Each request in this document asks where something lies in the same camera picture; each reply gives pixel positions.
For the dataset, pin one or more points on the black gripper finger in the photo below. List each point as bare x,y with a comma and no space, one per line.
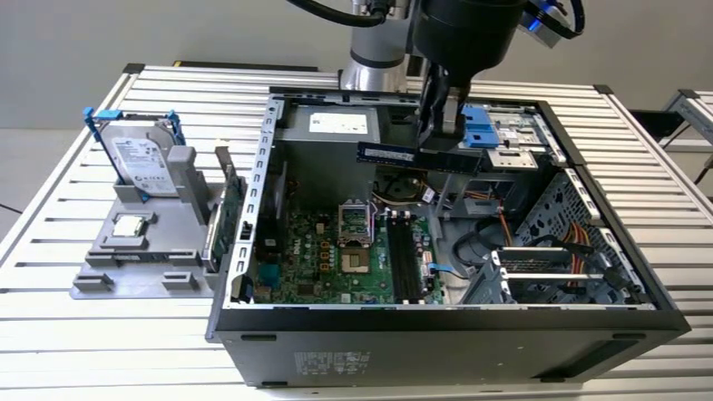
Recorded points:
432,125

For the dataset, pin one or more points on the dark RAM stick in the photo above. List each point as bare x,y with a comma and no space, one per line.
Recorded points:
139,258
385,153

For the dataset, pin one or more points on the black RAM slot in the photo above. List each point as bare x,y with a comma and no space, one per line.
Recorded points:
399,259
411,259

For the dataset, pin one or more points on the blue plastic bay latch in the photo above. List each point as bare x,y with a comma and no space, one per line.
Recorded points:
482,140

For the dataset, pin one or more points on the round black fan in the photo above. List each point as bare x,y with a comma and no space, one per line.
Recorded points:
407,186

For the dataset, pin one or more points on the grey power supply unit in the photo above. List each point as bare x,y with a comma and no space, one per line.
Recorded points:
329,167

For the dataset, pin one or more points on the black table corner cap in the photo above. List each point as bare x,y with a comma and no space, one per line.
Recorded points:
602,89
135,69

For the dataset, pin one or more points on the CPU socket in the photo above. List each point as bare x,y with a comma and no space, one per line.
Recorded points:
357,261

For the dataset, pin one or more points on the black panel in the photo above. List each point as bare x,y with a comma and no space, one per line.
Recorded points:
655,125

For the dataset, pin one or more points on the metal disk bay cage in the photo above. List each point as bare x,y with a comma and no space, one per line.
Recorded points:
546,276

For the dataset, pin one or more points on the green graphics card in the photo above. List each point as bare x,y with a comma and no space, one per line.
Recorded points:
227,209

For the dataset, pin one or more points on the green motherboard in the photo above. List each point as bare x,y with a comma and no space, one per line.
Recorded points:
313,275

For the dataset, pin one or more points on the metal slat side table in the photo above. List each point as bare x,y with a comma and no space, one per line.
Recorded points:
694,106

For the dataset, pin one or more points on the hard disk in blue carrier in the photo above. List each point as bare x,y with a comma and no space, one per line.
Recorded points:
139,163

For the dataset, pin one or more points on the grey parts rack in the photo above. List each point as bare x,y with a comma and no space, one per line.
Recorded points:
173,234

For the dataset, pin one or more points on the black open PC case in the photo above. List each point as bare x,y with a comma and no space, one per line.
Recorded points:
390,346

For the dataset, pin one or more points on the silver CPU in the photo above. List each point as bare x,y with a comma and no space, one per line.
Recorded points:
130,227

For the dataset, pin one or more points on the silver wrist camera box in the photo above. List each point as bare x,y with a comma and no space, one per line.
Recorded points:
548,33

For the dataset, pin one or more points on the grey metal drive bay bracket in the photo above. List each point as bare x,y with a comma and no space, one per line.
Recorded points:
463,188

